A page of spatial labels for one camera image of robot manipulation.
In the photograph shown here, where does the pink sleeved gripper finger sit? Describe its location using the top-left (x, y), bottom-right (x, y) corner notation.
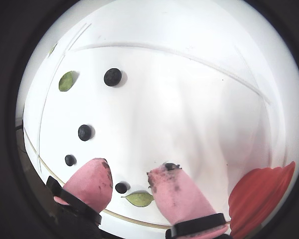
top-left (146, 163), bottom-right (229, 239)
top-left (46, 157), bottom-right (114, 239)

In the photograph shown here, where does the red collapsible cup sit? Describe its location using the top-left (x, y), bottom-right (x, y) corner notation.
top-left (228, 160), bottom-right (297, 239)

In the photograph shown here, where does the clear plastic strip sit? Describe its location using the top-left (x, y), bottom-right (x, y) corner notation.
top-left (71, 41), bottom-right (274, 107)
top-left (235, 46), bottom-right (274, 160)

